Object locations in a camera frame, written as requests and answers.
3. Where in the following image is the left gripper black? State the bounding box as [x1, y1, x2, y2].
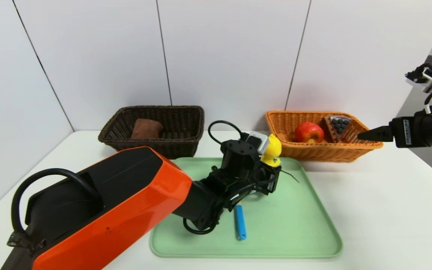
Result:
[254, 165, 282, 196]

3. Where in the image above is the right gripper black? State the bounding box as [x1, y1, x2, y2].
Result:
[357, 110, 432, 148]

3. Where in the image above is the yellow duck toy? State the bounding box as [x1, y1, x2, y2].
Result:
[260, 134, 282, 168]

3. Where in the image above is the chocolate blueberry cake slice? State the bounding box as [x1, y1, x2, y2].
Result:
[325, 115, 353, 142]

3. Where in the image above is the red apple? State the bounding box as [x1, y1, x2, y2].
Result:
[295, 122, 325, 143]

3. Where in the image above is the brown cloth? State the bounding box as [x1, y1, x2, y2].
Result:
[131, 118, 164, 140]

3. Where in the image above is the orange wicker basket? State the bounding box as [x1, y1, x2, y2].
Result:
[265, 111, 384, 162]

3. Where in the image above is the dark brown wicker basket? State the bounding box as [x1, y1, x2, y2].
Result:
[98, 105, 205, 159]

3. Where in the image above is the thin black zip tie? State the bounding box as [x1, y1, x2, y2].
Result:
[279, 169, 300, 183]

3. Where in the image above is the light green plastic tray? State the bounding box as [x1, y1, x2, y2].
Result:
[149, 157, 343, 258]

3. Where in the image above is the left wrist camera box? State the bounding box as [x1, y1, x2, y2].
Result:
[246, 131, 270, 155]

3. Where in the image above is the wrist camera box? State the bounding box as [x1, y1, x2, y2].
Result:
[405, 67, 432, 93]
[246, 131, 270, 155]

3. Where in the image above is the wooden spoon blue handle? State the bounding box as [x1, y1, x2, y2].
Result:
[234, 202, 247, 240]

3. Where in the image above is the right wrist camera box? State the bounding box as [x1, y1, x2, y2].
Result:
[405, 67, 432, 93]

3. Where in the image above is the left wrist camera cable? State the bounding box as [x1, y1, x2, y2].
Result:
[208, 120, 246, 145]

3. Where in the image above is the left gripper braided harness cable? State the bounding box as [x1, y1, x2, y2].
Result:
[183, 216, 222, 236]

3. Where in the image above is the left arm thick cable loop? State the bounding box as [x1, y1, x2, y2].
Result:
[11, 168, 102, 246]

